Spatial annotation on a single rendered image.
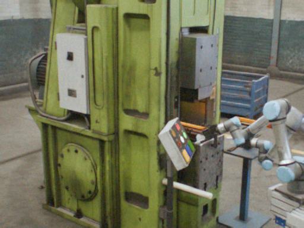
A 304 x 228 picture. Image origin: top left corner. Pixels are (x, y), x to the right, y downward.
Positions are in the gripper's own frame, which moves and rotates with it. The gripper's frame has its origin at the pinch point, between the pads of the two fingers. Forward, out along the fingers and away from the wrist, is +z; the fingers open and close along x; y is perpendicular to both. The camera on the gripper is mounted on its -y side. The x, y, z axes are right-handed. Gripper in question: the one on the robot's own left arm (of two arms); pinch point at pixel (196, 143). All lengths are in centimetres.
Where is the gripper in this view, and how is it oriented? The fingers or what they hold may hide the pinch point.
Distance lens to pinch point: 325.0
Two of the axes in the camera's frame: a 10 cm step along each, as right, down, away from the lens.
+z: -8.7, 4.1, 2.8
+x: -1.7, 2.8, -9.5
